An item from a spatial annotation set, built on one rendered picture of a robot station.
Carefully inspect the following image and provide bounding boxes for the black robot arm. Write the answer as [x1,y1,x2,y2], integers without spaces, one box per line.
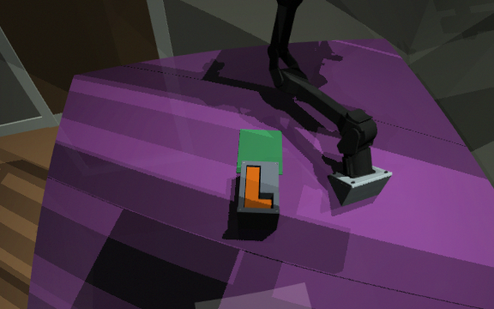
[268,0,377,179]

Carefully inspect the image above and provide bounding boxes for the orange l-shaped part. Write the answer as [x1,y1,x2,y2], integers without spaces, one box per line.
[244,167,272,209]

